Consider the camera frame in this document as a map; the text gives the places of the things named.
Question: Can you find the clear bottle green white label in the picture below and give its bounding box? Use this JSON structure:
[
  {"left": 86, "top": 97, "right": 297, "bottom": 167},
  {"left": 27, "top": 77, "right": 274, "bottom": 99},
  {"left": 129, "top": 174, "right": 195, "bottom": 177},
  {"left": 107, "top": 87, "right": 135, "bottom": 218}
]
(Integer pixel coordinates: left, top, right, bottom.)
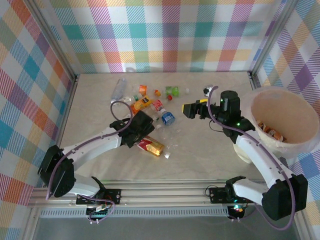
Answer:
[{"left": 149, "top": 113, "right": 163, "bottom": 124}]

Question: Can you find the red yellow snack packet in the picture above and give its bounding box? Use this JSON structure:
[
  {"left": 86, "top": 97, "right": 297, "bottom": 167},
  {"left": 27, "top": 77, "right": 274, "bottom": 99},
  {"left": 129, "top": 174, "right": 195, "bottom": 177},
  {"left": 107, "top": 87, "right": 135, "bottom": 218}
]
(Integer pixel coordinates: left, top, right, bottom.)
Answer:
[{"left": 136, "top": 138, "right": 165, "bottom": 158}]

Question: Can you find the small bottle blue label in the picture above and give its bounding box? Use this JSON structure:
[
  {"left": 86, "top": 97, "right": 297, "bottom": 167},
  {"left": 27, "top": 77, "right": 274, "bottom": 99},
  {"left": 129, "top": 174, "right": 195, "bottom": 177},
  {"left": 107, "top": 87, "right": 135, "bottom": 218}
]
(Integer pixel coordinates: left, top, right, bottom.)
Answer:
[{"left": 159, "top": 107, "right": 176, "bottom": 126}]

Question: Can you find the clear bottle with white cap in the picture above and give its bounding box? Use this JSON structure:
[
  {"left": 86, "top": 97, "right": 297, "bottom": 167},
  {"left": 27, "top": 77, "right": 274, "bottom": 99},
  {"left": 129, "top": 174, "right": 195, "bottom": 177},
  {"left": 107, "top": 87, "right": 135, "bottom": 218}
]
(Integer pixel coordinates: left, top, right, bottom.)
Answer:
[
  {"left": 156, "top": 124, "right": 176, "bottom": 141},
  {"left": 163, "top": 142, "right": 180, "bottom": 160}
]

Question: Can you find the orange juice bottle black top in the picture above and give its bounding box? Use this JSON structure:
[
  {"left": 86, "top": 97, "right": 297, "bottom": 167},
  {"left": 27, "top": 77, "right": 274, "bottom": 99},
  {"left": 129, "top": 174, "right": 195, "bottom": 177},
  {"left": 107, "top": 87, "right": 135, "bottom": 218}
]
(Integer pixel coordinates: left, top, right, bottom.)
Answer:
[{"left": 130, "top": 95, "right": 153, "bottom": 112}]

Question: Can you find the clear bottle orange label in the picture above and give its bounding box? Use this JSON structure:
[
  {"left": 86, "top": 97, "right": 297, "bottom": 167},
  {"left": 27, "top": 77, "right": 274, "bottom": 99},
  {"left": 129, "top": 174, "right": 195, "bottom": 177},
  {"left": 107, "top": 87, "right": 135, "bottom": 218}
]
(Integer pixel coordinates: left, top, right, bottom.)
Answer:
[{"left": 131, "top": 84, "right": 162, "bottom": 97}]

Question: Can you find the large clear bottle pale label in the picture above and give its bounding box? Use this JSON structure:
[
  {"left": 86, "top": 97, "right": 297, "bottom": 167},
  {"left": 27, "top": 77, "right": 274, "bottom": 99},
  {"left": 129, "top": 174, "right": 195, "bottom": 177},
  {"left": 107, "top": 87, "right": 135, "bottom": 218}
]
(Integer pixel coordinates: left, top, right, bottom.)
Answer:
[{"left": 111, "top": 77, "right": 127, "bottom": 100}]

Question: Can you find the white bin with plastic liner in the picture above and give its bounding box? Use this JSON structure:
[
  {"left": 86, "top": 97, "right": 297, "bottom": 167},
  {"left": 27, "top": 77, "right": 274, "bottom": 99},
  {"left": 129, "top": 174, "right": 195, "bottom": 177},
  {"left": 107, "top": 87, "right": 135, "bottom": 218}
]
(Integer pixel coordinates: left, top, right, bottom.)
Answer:
[{"left": 232, "top": 86, "right": 320, "bottom": 166}]

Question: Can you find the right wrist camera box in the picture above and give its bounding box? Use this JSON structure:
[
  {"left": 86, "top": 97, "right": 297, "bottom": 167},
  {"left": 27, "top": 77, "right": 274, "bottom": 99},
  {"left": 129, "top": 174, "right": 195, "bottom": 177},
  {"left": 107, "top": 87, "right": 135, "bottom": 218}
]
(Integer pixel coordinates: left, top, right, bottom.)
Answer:
[{"left": 202, "top": 85, "right": 218, "bottom": 98}]

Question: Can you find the aluminium side rail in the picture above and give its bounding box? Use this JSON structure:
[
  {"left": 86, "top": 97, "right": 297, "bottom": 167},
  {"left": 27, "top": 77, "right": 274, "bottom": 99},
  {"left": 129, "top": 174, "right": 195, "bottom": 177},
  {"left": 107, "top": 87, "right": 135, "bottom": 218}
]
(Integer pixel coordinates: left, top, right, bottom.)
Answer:
[
  {"left": 43, "top": 74, "right": 81, "bottom": 188},
  {"left": 248, "top": 71, "right": 266, "bottom": 97}
]

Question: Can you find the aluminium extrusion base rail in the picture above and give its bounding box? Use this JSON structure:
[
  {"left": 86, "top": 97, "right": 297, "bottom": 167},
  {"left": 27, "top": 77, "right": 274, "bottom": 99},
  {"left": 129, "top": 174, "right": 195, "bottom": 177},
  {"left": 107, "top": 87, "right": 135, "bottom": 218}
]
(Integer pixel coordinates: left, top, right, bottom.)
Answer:
[{"left": 27, "top": 177, "right": 305, "bottom": 208}]

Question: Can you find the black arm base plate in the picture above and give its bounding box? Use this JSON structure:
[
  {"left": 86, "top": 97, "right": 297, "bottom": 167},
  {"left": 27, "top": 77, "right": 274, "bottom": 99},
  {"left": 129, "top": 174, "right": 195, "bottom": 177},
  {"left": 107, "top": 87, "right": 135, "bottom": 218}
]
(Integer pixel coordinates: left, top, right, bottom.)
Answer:
[
  {"left": 208, "top": 186, "right": 256, "bottom": 205},
  {"left": 76, "top": 188, "right": 122, "bottom": 206}
]

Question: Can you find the aluminium frame post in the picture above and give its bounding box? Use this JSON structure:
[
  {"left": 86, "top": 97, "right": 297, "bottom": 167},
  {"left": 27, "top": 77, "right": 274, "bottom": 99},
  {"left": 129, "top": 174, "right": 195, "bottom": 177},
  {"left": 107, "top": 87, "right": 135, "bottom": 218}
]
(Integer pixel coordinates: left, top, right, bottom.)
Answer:
[
  {"left": 248, "top": 0, "right": 301, "bottom": 77},
  {"left": 24, "top": 0, "right": 81, "bottom": 82}
]

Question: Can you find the grey slotted cable duct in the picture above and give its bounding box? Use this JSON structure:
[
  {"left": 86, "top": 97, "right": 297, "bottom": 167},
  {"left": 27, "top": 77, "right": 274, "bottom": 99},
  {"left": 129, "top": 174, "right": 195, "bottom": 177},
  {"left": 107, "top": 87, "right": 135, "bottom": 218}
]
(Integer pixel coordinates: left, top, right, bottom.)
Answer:
[{"left": 39, "top": 208, "right": 230, "bottom": 219}]

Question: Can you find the arm controller board with wires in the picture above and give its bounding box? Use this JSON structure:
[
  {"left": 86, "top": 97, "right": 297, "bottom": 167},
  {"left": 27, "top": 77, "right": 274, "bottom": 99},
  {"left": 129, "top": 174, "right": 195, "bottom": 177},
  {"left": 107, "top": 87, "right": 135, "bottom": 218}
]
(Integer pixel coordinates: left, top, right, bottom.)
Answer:
[
  {"left": 227, "top": 203, "right": 247, "bottom": 222},
  {"left": 86, "top": 203, "right": 112, "bottom": 225}
]

